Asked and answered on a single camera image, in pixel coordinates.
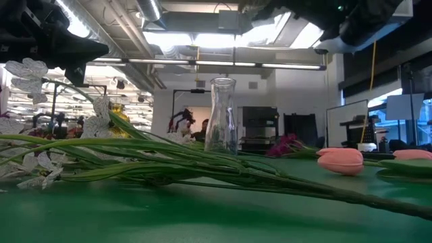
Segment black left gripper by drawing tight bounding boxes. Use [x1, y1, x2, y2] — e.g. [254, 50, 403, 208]
[0, 0, 109, 87]

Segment white veined flower spray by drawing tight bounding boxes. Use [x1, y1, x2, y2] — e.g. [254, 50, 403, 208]
[0, 57, 432, 222]

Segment purple flower spray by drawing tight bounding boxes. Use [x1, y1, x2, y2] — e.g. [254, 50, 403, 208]
[265, 134, 320, 159]

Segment pink tulip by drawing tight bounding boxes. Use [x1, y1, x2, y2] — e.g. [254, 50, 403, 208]
[392, 148, 432, 161]
[316, 147, 432, 186]

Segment yellow glass vase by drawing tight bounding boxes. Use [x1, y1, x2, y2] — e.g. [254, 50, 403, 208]
[109, 103, 132, 139]

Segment clear glass vase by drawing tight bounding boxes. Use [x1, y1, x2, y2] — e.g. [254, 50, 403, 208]
[204, 77, 238, 156]

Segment long ceiling light strip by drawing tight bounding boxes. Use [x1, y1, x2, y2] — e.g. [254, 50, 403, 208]
[86, 57, 327, 71]

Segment red black background robot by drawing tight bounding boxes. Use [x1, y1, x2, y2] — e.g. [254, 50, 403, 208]
[167, 107, 196, 134]

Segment person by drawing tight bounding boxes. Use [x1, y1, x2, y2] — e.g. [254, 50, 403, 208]
[191, 118, 210, 142]

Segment grey ceiling unit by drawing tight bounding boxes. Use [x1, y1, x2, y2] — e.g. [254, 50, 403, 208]
[217, 9, 244, 34]

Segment black cabinet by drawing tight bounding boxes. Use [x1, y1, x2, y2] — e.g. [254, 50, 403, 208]
[241, 106, 280, 152]

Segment whiteboard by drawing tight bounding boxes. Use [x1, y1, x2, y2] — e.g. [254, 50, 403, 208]
[325, 99, 370, 149]

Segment black equipment rack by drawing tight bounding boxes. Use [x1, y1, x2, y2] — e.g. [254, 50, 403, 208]
[339, 114, 381, 152]

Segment white display panel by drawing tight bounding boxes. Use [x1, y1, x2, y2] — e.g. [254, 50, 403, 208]
[385, 93, 426, 122]

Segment black tripod stand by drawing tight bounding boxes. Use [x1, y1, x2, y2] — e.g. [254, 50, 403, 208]
[400, 62, 421, 146]

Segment silver round ventilation duct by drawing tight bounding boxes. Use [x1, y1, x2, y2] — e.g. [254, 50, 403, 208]
[136, 0, 163, 22]

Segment black metal frame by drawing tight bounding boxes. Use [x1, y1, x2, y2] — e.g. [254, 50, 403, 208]
[171, 88, 212, 136]

